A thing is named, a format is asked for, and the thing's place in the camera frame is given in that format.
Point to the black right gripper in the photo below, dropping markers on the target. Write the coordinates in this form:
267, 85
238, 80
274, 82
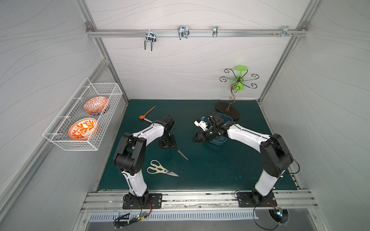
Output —
202, 134

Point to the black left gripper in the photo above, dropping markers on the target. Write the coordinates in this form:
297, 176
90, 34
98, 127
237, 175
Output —
168, 141

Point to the small black scissors front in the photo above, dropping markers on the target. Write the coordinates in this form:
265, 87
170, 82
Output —
176, 149

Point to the cream kitchen scissors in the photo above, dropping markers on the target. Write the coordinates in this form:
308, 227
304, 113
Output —
157, 168

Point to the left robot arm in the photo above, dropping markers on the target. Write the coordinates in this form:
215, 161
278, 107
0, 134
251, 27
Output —
130, 155

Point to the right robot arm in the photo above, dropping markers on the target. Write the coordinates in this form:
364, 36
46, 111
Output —
275, 155

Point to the blue plastic storage box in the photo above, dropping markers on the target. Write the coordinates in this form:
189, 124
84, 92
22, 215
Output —
221, 139

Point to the dark oval stand base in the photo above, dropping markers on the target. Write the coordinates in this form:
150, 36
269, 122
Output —
228, 110

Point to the orange wooden spoon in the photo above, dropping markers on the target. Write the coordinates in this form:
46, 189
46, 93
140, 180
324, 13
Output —
144, 116

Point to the copper hook stand rod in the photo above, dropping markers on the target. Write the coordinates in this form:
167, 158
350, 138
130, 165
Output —
251, 86

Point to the orange patterned bowl front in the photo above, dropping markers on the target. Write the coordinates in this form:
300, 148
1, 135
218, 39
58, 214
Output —
83, 129

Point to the metal single hook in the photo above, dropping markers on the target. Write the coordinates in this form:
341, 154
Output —
215, 31

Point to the metal double hook middle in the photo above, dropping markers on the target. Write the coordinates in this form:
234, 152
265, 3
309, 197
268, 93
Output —
183, 32

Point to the metal double hook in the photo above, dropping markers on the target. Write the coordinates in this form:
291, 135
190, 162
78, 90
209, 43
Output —
183, 32
150, 38

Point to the metal double hook left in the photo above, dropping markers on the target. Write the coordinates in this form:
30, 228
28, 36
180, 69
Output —
150, 38

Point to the metal hook right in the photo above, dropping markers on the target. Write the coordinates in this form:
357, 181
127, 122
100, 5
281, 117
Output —
285, 33

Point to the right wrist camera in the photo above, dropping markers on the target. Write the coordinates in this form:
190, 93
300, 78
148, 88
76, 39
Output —
216, 120

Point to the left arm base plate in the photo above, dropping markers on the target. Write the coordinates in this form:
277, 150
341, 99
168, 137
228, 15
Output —
147, 201

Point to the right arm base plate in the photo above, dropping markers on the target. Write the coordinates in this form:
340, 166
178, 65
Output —
252, 199

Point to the white wire basket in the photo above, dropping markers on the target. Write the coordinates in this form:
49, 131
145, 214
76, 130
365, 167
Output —
57, 132

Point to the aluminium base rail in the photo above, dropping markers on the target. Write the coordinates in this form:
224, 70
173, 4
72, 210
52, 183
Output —
113, 201

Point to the aluminium top rail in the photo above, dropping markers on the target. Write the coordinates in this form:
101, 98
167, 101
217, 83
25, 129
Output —
194, 33

